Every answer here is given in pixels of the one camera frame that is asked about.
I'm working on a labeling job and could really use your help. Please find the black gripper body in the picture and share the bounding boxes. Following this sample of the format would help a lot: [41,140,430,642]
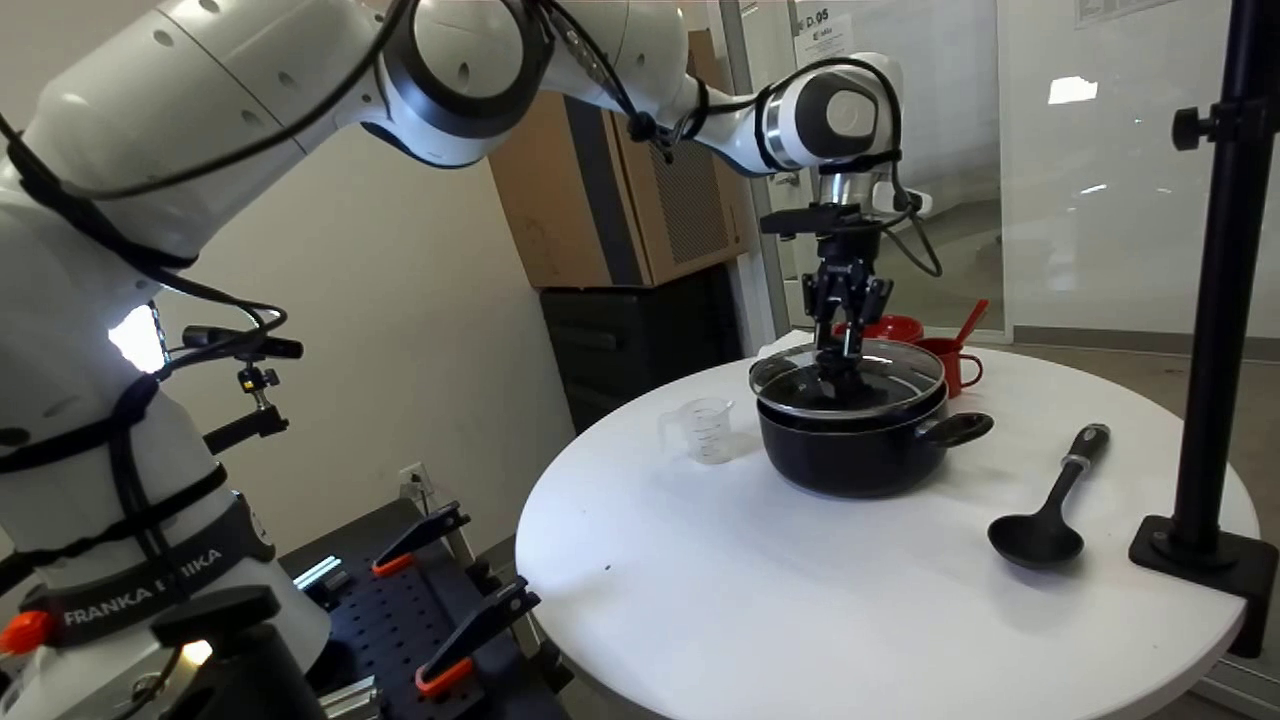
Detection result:
[805,230,890,294]

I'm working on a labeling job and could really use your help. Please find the glass lid with black knob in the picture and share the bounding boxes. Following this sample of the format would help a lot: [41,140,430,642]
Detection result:
[743,338,946,424]

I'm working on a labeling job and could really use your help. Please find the black cooking pot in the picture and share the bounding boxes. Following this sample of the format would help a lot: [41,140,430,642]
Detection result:
[750,386,999,500]

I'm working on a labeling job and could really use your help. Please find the red cup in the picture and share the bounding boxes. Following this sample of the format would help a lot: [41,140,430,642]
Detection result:
[915,338,986,399]

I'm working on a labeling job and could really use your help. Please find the red spoon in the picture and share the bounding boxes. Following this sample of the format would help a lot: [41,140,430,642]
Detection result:
[946,297,995,349]

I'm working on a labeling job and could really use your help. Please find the clear plastic cup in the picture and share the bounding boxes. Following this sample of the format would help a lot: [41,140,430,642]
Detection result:
[671,397,743,473]

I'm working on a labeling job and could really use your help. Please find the black cabinet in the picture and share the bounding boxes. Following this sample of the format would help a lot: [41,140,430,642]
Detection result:
[534,263,749,434]

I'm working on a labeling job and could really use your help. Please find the white paper notice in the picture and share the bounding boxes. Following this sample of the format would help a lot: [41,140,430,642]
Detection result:
[790,8,860,66]

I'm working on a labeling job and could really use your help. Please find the black plastic ladle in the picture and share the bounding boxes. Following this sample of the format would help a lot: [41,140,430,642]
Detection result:
[985,419,1115,572]

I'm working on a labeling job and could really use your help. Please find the black clamp with orange tip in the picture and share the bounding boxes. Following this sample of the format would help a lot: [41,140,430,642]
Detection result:
[366,500,472,580]
[411,578,542,701]

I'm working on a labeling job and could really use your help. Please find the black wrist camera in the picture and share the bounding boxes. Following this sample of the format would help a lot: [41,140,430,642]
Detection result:
[756,201,883,241]

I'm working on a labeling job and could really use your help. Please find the black camera stand pole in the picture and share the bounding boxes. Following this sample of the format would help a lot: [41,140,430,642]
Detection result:
[1126,0,1280,661]

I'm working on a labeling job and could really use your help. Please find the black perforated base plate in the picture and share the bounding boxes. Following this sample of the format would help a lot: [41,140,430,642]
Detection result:
[270,497,575,720]

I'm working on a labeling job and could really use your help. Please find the black camera on mount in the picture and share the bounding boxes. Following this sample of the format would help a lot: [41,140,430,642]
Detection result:
[181,319,308,456]

